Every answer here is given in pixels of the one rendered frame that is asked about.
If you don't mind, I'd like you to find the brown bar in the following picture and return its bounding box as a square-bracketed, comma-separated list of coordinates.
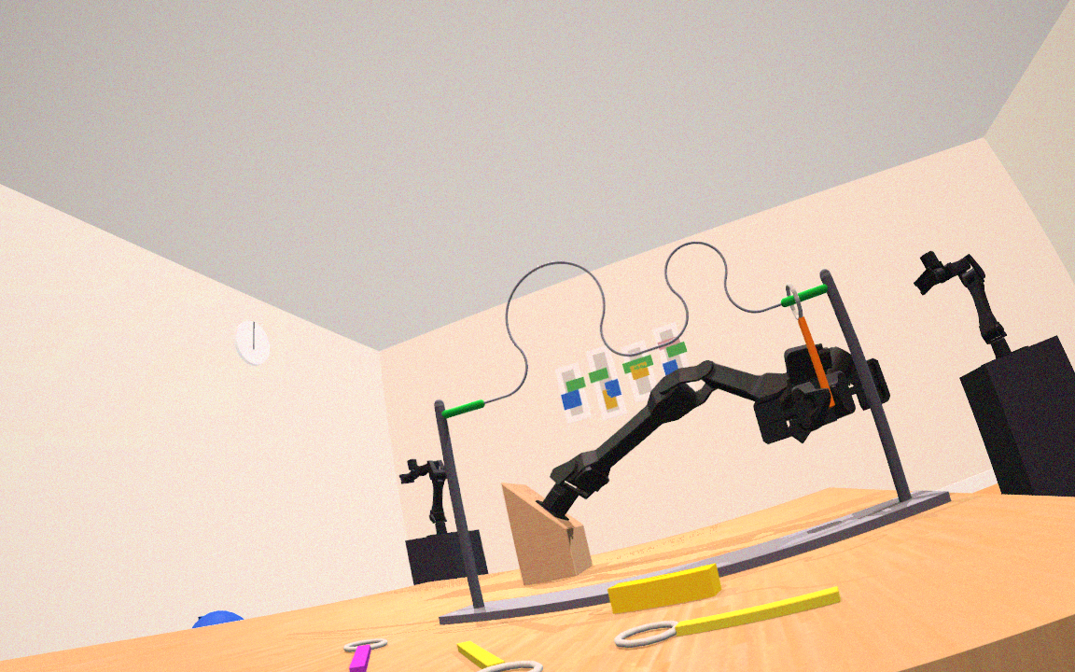
[786, 282, 830, 389]

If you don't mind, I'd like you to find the yellow rectangular block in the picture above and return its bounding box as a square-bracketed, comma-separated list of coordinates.
[607, 563, 721, 613]

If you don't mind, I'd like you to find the white ring with magenta handle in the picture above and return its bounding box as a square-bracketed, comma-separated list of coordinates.
[343, 638, 388, 672]

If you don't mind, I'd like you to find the white loop with yellow handle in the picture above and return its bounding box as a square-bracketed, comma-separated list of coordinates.
[614, 586, 841, 648]
[456, 641, 543, 672]

